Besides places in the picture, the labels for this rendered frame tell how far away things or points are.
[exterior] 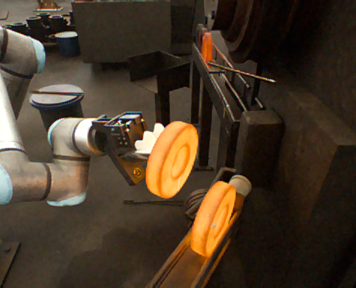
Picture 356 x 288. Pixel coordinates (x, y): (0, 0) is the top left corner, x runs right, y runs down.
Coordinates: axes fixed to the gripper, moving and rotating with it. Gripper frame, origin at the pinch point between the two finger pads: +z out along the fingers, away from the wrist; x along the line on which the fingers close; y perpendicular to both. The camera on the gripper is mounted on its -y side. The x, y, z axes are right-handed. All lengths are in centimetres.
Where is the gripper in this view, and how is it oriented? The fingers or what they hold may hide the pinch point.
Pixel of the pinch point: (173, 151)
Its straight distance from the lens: 55.4
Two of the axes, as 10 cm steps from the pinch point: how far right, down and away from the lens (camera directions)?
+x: 5.3, -4.9, 7.0
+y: -2.3, -8.7, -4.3
